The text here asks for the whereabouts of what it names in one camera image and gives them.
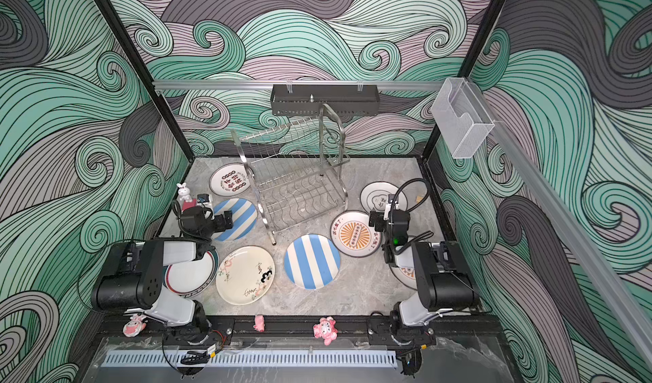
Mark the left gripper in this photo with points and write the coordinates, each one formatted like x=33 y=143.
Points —
x=222 y=221

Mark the orange sunburst plate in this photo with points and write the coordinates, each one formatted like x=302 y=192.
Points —
x=352 y=235
x=405 y=275

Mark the blue striped plate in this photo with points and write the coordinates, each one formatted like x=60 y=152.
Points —
x=244 y=218
x=312 y=262

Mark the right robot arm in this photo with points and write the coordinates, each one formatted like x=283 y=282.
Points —
x=440 y=288

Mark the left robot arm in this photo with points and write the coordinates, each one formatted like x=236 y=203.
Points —
x=158 y=278

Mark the white rabbit figurine pink base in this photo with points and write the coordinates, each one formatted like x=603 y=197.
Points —
x=185 y=199

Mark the white plate dark cloud motif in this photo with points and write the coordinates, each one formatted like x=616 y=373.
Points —
x=377 y=195

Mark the white plate red characters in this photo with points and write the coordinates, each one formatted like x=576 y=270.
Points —
x=230 y=180

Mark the white plate green red rim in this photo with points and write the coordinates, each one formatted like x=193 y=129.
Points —
x=188 y=279

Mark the cream plate floral drawing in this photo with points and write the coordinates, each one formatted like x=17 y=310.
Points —
x=245 y=275

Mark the small pink figurine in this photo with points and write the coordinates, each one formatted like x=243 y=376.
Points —
x=259 y=323

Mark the pink white sneaker toy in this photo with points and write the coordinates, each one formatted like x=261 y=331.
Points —
x=135 y=325

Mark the pink pig toy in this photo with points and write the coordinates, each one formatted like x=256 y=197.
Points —
x=326 y=329

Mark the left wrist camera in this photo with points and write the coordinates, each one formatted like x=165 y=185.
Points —
x=204 y=200

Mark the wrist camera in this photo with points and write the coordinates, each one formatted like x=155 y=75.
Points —
x=204 y=200
x=390 y=205

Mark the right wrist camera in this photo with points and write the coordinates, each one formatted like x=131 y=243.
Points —
x=390 y=205

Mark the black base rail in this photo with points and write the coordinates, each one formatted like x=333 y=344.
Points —
x=236 y=331

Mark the steel wire dish rack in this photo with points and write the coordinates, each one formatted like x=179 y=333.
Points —
x=295 y=169

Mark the clear acrylic wall holder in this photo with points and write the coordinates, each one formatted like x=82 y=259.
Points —
x=462 y=115

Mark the aluminium wall rail back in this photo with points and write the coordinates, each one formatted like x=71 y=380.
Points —
x=234 y=84

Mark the aluminium wall rail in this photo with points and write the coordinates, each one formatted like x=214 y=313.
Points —
x=523 y=153
x=234 y=84

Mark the white slotted cable duct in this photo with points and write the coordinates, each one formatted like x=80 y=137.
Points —
x=257 y=359

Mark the aluminium wall rail right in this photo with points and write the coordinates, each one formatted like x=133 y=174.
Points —
x=523 y=153

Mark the black wall shelf basket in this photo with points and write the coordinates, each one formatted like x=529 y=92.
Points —
x=308 y=100

